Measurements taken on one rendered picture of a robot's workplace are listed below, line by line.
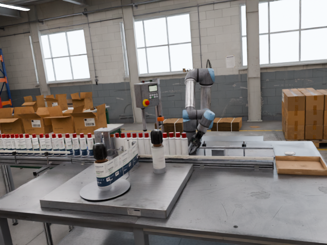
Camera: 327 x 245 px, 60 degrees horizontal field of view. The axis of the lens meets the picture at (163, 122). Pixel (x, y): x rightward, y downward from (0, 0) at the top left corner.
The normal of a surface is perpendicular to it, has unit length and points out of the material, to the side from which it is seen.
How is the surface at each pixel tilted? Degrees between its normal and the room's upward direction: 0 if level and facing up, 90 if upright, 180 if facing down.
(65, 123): 90
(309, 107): 91
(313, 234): 0
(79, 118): 91
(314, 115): 90
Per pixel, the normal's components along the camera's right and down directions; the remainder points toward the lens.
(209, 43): -0.33, 0.22
